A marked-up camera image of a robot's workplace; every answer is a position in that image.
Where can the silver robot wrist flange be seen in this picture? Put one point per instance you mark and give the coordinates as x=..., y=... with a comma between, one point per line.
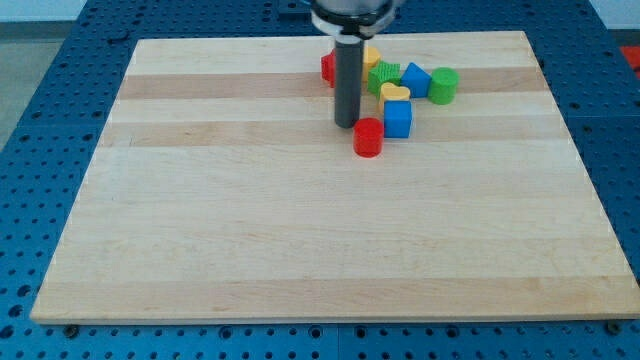
x=352, y=18

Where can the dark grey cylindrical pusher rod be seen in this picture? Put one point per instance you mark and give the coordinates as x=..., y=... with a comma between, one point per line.
x=348, y=75

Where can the green star block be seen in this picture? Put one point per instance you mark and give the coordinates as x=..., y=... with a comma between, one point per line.
x=383, y=72

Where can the red object at right edge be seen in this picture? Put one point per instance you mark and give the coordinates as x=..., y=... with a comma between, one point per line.
x=632, y=56

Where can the yellow heart block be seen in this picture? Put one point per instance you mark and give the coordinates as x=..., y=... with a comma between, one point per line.
x=390, y=92

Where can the wooden board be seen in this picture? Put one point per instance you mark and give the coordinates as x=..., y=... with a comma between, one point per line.
x=221, y=191

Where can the red cylinder block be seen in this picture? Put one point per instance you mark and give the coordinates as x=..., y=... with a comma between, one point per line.
x=368, y=137

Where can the blue triangle block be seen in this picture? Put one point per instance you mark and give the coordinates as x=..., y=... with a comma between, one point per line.
x=417, y=80

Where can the red block behind rod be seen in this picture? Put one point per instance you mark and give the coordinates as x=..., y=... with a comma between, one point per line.
x=328, y=68

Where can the green cylinder block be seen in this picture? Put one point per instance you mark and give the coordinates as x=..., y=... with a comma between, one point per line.
x=443, y=86

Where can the blue cube block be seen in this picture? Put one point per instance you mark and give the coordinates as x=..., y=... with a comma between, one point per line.
x=398, y=118

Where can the yellow hexagon block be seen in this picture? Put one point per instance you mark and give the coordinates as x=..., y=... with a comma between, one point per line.
x=371, y=58

